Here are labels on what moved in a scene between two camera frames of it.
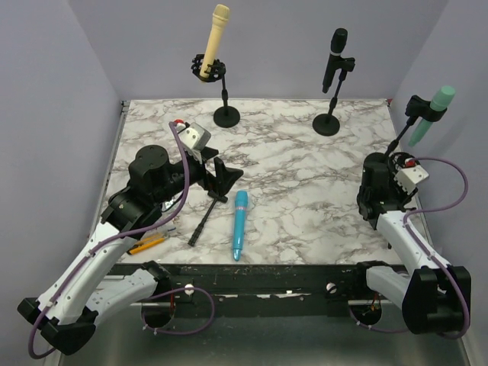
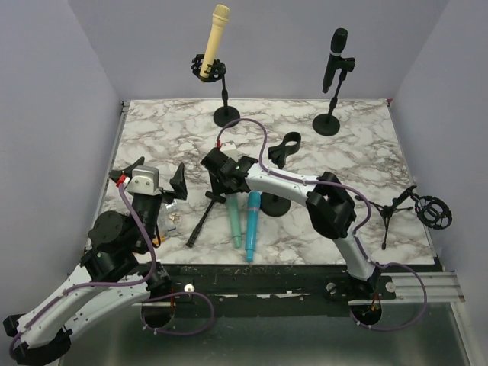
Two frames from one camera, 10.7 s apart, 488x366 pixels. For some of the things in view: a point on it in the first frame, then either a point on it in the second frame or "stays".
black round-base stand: [416, 107] -> [272, 204]
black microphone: [338, 40] stays
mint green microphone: [439, 102] -> [233, 200]
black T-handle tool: [196, 233] stays
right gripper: [402, 193] -> [217, 186]
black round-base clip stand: [329, 124] stays
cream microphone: [219, 21] stays
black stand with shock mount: [226, 117] stays
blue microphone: [240, 216] -> [253, 213]
